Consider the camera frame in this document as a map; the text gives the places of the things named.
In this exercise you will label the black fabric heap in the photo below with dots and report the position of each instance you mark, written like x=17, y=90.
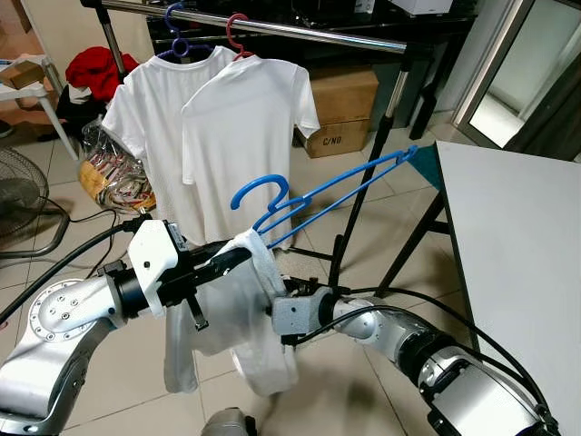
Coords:
x=77, y=113

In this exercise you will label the clear bag of hangers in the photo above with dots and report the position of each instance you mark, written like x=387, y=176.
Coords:
x=113, y=177

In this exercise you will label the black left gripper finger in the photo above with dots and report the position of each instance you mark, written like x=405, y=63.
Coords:
x=229, y=258

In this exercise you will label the grey floor fan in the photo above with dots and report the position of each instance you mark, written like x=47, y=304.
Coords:
x=18, y=195

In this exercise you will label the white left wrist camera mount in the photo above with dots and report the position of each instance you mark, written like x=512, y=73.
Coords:
x=152, y=259

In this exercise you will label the teal rug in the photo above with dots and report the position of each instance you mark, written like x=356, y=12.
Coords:
x=434, y=174

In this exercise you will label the dark curtain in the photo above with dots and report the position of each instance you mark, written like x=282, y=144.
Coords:
x=554, y=118

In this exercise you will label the white T-shirt black print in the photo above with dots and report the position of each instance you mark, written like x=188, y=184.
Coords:
x=236, y=318

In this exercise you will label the grey table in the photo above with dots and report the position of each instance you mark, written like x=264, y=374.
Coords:
x=517, y=254

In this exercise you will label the purple clothes hanger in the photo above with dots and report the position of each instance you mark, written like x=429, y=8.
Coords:
x=180, y=45

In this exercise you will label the white tube stand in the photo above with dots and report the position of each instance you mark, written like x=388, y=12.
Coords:
x=32, y=91

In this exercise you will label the silver framed glass door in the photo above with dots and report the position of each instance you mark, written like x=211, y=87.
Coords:
x=472, y=82

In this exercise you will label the white box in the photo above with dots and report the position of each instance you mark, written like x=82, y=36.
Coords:
x=427, y=7

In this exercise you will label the brown cardboard box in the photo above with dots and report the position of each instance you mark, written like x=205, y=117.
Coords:
x=336, y=100

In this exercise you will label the red clothes hanger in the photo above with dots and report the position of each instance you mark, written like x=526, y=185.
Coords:
x=243, y=53

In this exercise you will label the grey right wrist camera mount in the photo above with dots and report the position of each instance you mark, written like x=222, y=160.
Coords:
x=300, y=316

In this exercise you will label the blue clothes hanger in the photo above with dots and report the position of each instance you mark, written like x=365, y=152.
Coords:
x=263, y=179

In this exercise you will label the white hanging garment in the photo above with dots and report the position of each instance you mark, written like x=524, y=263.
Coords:
x=150, y=118
x=245, y=127

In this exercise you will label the red clothes heap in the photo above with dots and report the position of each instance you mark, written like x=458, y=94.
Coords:
x=95, y=68

